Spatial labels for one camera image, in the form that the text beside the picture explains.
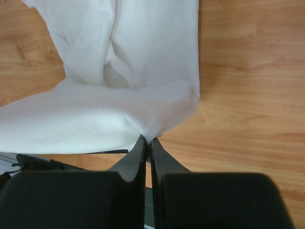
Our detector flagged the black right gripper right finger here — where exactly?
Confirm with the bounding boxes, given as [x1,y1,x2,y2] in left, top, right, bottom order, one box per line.
[150,139,294,229]

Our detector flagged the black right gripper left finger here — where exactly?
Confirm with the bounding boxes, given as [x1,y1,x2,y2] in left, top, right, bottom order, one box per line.
[0,135,146,229]

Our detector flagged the white t-shirt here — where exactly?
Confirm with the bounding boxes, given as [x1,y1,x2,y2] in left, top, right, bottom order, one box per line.
[0,0,200,154]

